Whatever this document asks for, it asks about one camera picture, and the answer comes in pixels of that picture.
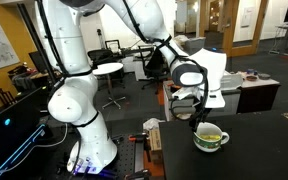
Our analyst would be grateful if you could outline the white green ceramic mug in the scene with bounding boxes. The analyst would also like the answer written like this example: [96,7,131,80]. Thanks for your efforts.
[193,122,230,152]

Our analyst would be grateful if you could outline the yellow sharpie marker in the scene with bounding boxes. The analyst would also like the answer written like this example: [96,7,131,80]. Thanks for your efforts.
[199,135,221,141]

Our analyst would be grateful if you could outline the orange black clamp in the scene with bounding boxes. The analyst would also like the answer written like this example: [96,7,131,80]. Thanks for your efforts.
[128,133,148,142]

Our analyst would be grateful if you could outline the white round side table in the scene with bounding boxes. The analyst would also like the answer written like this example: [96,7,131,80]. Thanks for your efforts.
[93,62,126,109]

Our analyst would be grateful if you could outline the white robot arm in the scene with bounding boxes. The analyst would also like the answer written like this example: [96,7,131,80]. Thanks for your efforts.
[35,0,226,174]

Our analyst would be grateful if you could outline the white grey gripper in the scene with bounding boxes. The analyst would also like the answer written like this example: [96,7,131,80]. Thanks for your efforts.
[170,71,225,132]

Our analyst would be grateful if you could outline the small brown cardboard box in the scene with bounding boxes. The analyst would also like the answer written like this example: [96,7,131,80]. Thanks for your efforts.
[149,129,163,164]

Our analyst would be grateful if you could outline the black office chair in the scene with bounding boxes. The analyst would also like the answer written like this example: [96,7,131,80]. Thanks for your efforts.
[139,46,168,93]

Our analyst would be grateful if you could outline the black computer tower blue light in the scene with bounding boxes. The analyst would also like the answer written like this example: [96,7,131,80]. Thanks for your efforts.
[0,88,47,176]

